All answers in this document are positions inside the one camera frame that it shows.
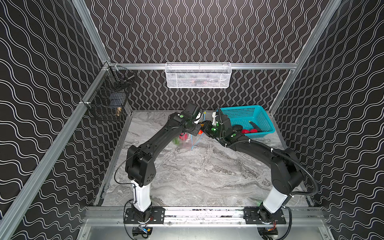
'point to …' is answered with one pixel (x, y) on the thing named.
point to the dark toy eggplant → (237, 128)
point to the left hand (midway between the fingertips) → (199, 128)
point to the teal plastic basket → (258, 114)
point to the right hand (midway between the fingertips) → (198, 125)
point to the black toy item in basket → (258, 130)
